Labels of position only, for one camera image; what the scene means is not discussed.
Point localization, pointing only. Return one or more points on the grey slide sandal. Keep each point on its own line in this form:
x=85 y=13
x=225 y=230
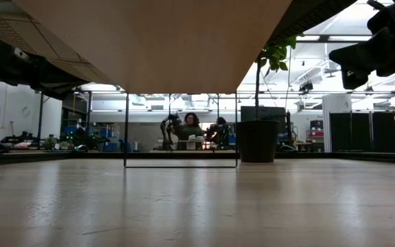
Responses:
x=29 y=37

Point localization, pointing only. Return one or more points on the shelf with red bins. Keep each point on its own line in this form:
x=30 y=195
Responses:
x=316 y=133

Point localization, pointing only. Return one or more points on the black background robot arm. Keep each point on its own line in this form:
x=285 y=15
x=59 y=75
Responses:
x=221 y=133
x=168 y=132

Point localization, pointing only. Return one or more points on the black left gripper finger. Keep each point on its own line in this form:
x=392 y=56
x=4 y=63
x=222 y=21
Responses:
x=58 y=87

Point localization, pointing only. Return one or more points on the black partition panels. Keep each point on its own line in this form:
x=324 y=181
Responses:
x=362 y=132

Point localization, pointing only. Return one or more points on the black metal rack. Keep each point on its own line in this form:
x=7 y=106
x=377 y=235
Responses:
x=40 y=120

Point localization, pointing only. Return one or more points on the person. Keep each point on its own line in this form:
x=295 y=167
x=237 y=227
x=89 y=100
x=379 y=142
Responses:
x=189 y=132

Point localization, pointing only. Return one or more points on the wooden shelf with black frame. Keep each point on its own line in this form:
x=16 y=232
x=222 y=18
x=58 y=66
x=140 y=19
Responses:
x=166 y=44

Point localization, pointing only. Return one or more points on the dark grey board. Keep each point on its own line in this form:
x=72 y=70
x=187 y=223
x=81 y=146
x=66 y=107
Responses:
x=273 y=113

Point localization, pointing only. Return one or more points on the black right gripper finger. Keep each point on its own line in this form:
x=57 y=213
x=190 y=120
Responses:
x=362 y=55

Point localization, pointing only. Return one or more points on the black plant pot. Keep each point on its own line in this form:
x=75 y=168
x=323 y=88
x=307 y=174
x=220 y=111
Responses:
x=257 y=144

